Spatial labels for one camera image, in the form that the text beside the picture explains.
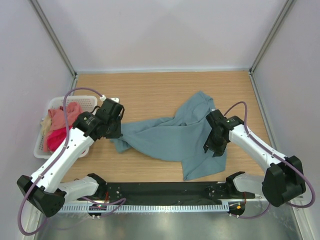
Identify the blue-grey t shirt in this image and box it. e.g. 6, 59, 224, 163
111, 91, 227, 181

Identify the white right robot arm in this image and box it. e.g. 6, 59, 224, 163
203, 113, 306, 207

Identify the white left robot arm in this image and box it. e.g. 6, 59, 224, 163
17, 112, 122, 218

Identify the salmon pink t shirt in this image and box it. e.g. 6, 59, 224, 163
48, 102, 83, 128

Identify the red t shirt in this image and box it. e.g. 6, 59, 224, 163
42, 127, 67, 153

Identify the cream t shirt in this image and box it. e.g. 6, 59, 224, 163
40, 115, 52, 136

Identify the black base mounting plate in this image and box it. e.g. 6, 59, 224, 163
89, 181, 255, 203

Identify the left black camera box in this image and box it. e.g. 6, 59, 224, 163
95, 98, 125, 122

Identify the black camera box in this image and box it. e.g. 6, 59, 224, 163
95, 98, 125, 122
205, 109, 233, 130

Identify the right black camera box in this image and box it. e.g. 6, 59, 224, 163
205, 109, 233, 130

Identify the white slotted cable duct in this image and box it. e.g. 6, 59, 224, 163
59, 202, 229, 214

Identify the right aluminium frame post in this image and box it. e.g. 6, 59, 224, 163
248, 0, 296, 76

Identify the aluminium frame post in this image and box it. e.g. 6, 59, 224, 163
28, 0, 77, 79
248, 0, 296, 76

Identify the left aluminium frame post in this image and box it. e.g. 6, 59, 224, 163
28, 0, 77, 79

